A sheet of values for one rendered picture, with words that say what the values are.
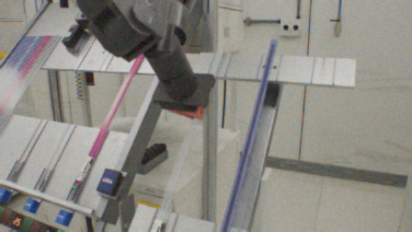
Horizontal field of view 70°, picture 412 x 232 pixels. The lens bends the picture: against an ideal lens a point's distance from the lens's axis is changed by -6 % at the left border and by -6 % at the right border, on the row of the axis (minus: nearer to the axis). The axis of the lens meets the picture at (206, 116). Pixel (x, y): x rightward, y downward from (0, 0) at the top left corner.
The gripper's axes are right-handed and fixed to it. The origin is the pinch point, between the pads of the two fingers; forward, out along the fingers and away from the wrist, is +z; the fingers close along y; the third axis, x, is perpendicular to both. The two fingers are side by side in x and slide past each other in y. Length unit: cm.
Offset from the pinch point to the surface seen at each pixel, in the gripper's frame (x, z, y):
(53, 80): -26, 31, 86
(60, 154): 11.5, 7.5, 36.1
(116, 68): -16.2, 7.5, 32.4
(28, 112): -34, 82, 160
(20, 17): -78, 39, 160
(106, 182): 16.5, 3.0, 15.8
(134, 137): 4.2, 6.3, 16.1
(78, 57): -20, 7, 49
